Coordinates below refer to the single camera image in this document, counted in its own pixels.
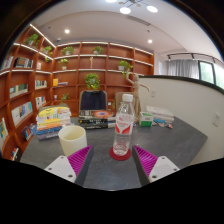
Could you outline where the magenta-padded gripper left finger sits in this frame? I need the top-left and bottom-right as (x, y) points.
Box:
(43, 144), (95, 187)

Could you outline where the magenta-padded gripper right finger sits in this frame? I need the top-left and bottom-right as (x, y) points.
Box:
(131, 144), (181, 187)

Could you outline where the clear plastic water bottle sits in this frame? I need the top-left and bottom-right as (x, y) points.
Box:
(112, 93), (136, 157)

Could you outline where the cream ceramic cup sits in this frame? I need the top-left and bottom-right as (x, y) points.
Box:
(57, 124), (88, 158)

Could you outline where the flat round red coaster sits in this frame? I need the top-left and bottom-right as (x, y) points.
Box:
(108, 146), (132, 162)

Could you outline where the stack of colourful books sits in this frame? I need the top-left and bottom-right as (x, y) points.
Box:
(35, 104), (73, 141)

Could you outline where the small green white box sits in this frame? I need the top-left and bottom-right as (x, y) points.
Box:
(138, 111), (154, 128)

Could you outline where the stack of white boxes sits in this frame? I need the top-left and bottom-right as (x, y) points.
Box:
(145, 105), (175, 124)

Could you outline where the stack of dark books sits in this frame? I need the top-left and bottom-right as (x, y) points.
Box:
(77, 109), (117, 130)

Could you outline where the dark office chair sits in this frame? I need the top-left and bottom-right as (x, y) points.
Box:
(78, 89), (109, 113)

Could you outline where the wooden artist mannequin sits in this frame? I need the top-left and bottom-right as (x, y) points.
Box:
(125, 71), (151, 125)

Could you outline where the wooden shelf unit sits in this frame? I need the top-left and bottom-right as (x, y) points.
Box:
(0, 23), (155, 161)

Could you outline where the grey curtain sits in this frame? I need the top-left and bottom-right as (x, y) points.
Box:
(167, 59), (200, 80)

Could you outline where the window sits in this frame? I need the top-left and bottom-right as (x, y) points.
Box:
(198, 59), (224, 90)

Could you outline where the ceiling air vent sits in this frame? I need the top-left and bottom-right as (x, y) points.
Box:
(125, 14), (148, 27)

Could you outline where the branched ceiling lamp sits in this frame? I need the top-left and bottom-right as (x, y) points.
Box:
(105, 0), (159, 15)

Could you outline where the black curtain track rail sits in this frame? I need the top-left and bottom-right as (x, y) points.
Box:
(166, 52), (224, 64)

